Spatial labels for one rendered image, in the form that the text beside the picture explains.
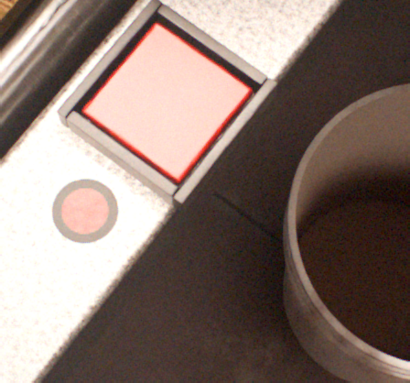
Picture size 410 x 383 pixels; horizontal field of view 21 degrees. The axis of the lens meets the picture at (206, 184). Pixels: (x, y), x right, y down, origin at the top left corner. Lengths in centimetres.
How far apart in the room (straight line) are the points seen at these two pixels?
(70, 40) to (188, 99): 7
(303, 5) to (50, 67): 13
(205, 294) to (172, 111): 93
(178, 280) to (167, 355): 10
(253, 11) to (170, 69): 6
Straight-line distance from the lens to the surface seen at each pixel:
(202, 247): 146
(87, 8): 56
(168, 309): 144
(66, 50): 56
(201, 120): 52
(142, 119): 52
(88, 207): 53
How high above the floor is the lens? 142
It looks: 74 degrees down
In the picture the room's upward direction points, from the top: 3 degrees clockwise
